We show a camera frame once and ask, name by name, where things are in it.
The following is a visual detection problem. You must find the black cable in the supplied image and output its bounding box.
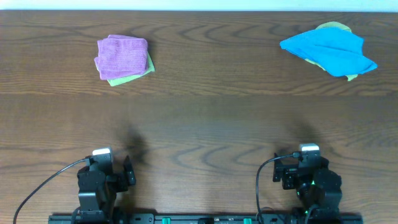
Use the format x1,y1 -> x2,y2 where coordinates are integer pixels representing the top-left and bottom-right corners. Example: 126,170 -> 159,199
256,152 -> 301,222
12,158 -> 91,224

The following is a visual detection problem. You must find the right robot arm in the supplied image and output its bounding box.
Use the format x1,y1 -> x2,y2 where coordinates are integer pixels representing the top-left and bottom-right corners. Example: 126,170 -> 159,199
273,150 -> 342,223

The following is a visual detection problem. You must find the folded green cloth under purple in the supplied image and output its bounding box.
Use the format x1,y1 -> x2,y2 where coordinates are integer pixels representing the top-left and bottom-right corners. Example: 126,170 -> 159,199
108,54 -> 155,86

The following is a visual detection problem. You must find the blue microfiber cloth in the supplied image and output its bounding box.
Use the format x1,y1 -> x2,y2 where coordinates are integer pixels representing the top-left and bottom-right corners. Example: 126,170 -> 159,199
280,27 -> 377,77

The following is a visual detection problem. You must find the crumpled lime green cloth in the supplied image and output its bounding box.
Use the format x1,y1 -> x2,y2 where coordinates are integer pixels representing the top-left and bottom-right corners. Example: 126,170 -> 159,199
305,21 -> 358,82

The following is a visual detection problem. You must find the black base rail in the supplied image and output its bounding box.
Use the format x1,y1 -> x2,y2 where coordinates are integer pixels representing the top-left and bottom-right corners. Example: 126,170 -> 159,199
48,213 -> 364,224

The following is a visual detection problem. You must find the left black cable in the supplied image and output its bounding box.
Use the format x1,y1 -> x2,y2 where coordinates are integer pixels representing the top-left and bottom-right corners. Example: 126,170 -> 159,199
12,158 -> 91,224

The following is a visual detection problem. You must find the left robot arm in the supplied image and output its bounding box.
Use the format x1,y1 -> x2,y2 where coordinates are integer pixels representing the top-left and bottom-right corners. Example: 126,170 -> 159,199
70,153 -> 136,223

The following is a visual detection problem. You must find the right black cable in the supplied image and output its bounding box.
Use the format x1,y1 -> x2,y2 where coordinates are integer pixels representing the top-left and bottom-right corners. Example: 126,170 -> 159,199
256,152 -> 301,222

